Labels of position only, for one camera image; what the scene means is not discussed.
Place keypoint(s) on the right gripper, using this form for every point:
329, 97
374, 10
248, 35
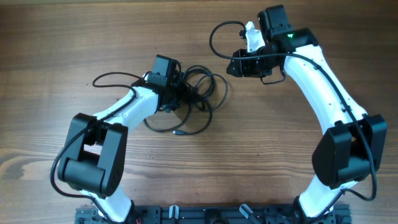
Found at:
242, 68

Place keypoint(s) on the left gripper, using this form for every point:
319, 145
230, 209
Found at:
178, 81

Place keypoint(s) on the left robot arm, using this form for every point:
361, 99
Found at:
91, 163

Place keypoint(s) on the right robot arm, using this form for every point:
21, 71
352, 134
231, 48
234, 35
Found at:
351, 147

